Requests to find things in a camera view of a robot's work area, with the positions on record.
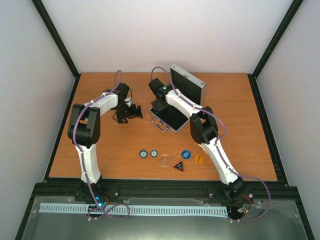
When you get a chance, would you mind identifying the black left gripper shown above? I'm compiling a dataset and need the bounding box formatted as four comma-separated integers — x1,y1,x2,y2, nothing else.
113,103,143,124

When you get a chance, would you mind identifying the aluminium poker case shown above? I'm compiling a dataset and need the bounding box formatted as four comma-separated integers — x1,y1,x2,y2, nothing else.
149,64,206,133

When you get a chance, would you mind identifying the blue white poker chip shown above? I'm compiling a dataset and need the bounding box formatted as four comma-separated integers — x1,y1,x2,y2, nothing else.
150,150,158,158
139,149,148,159

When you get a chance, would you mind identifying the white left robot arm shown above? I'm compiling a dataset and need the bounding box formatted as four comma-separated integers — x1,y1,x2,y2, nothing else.
67,83,143,202

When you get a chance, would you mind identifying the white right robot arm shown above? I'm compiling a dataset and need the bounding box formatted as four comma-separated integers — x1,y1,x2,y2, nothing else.
148,78,245,199

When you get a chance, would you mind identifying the clear round disc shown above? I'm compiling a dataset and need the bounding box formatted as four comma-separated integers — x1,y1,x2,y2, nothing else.
158,154,171,167

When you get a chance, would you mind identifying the blue round token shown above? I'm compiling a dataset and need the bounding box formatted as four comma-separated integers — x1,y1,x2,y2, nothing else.
181,150,192,160

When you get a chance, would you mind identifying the black red triangle token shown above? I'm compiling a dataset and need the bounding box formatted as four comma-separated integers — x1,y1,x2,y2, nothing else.
171,160,185,173

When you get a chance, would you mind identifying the orange round token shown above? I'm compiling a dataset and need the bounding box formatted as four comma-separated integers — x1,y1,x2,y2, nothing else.
193,154,205,164

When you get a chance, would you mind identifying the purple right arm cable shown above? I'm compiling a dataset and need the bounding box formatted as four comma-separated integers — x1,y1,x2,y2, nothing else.
149,66,272,222

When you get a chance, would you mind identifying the black aluminium frame rail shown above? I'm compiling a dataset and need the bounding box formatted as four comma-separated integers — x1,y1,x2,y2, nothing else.
45,178,300,204

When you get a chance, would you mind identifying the white cable duct strip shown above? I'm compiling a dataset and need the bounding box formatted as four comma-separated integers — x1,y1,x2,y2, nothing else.
38,203,228,218

